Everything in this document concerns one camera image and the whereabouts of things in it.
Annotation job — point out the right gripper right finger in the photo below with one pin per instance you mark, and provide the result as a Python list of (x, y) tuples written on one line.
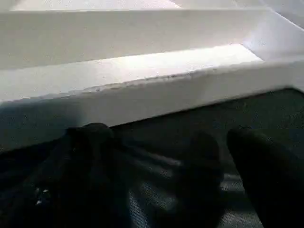
[(273, 185)]

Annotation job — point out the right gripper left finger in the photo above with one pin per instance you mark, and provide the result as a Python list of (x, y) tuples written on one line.
[(61, 185)]

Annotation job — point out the white plastic table top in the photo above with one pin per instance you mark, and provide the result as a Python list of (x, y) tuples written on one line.
[(118, 61)]

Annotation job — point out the black work mat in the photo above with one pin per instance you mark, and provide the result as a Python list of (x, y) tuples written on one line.
[(199, 123)]

